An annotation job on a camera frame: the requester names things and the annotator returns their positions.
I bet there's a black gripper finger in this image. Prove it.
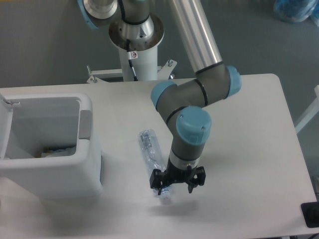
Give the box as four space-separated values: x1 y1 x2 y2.
150 169 167 195
185 166 206 194

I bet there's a blue plastic bag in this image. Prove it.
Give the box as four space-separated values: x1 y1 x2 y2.
273 0 319 27

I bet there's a black device at table edge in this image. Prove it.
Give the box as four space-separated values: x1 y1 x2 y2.
301 202 319 228

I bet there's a white trash can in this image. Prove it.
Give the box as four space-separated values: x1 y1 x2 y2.
0 93 102 199

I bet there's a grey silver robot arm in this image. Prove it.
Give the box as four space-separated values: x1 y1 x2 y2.
78 0 241 194

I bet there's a white base frame with bolts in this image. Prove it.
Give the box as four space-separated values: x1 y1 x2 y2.
86 59 177 84

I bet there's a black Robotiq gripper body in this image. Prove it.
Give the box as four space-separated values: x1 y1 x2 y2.
164 158 199 186

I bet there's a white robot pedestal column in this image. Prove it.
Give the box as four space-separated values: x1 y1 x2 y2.
109 13 164 82

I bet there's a trash inside the can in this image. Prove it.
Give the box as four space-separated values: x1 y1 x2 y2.
34 146 76 158

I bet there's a white frame leg right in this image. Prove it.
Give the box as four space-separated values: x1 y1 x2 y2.
294 85 319 134

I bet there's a crushed clear plastic bottle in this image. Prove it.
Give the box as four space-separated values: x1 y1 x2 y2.
138 129 171 205

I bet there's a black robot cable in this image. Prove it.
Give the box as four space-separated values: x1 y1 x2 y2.
126 38 139 82

